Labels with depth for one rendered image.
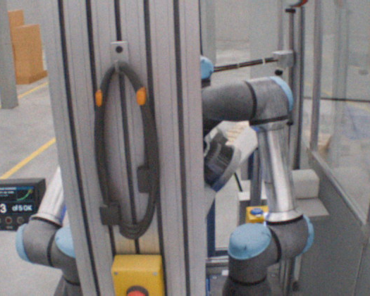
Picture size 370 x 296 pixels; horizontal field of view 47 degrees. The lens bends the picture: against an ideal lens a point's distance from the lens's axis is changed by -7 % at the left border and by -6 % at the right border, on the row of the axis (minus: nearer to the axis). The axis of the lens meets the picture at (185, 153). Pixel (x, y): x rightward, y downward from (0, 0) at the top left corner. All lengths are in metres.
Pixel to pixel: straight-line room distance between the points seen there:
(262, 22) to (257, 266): 6.22
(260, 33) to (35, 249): 6.31
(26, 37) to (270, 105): 8.77
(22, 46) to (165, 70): 9.26
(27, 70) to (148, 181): 9.25
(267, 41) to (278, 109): 6.06
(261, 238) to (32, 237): 0.67
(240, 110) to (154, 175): 0.53
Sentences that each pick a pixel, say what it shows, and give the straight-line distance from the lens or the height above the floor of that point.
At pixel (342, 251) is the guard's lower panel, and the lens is 2.19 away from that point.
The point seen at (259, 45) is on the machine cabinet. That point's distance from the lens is 7.33.
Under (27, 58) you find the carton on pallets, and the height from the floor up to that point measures 0.53.
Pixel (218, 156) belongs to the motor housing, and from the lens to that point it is 2.05.
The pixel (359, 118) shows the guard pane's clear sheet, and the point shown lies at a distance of 1.93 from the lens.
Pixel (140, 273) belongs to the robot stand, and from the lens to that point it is 0.81.
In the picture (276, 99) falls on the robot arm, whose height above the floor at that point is 1.61.
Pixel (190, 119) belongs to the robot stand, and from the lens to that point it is 0.72.
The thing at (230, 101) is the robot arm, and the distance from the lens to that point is 1.21.
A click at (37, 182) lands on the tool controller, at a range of 1.72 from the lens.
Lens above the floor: 1.94
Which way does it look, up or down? 22 degrees down
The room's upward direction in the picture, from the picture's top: 2 degrees counter-clockwise
